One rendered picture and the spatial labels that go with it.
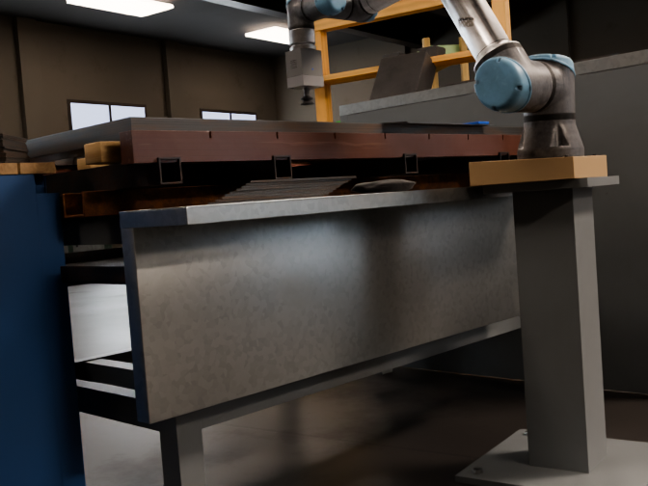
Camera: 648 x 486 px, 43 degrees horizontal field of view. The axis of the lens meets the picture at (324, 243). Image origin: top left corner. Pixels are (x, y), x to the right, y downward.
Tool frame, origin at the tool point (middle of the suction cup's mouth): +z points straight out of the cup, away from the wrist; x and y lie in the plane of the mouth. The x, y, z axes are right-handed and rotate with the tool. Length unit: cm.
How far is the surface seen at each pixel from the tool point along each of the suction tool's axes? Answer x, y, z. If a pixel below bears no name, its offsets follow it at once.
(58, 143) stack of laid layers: 3, 80, 11
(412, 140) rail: 36.1, 0.2, 14.2
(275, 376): 39, 56, 63
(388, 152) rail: 35.9, 10.2, 17.3
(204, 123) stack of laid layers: 31, 63, 11
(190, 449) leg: 30, 72, 75
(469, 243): 40, -16, 42
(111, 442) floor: -54, 40, 94
